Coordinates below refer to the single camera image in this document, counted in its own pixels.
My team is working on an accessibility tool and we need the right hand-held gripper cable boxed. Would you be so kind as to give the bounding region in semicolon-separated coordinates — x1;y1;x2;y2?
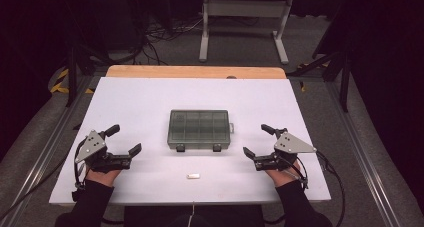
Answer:
289;150;346;227

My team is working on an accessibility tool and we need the person's right hand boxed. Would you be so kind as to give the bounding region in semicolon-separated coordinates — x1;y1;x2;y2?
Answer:
264;160;303;188

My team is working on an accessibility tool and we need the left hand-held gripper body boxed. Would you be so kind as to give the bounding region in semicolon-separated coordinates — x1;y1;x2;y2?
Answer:
74;129;133;173

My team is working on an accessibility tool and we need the grey metal stand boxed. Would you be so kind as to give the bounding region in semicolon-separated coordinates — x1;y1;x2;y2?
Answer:
198;0;295;65

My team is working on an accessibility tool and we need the yellow black floor tape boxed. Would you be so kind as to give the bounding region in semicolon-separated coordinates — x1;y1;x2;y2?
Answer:
297;62;331;93
49;68;96;95

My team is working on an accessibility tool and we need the clear grey compartment box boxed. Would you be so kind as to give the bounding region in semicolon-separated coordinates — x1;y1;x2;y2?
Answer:
166;109;235;153

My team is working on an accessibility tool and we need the left hand-held gripper cable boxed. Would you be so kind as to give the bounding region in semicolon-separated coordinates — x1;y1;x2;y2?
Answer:
71;139;88;202

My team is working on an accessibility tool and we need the wooden table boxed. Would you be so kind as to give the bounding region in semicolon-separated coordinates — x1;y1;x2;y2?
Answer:
105;65;288;80

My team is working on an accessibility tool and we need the bundle of black floor cables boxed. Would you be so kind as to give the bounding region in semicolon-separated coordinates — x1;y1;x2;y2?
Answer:
133;16;205;67

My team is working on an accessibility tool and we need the aluminium floor rail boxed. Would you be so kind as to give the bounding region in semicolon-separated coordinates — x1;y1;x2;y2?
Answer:
324;80;424;227
0;76;101;227

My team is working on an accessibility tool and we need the person's dark torso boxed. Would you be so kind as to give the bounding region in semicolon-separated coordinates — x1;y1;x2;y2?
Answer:
123;205;266;227

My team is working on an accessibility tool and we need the white board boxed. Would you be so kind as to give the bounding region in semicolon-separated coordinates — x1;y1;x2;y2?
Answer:
49;76;332;207

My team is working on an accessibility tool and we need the white drawstring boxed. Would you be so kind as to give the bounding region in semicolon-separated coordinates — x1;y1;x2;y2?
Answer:
187;205;196;227

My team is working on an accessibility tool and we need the hand-held gripper cable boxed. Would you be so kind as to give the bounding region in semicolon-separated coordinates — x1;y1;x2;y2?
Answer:
289;150;346;227
71;139;88;202

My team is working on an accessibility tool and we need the person's left hand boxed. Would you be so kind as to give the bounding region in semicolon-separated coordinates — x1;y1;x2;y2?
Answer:
84;166;123;188

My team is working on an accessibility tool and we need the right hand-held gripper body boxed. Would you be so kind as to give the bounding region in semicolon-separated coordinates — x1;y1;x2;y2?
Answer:
253;127;318;172

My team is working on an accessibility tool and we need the black tripod stand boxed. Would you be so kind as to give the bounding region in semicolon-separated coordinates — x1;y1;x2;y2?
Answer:
64;45;113;108
286;50;352;113

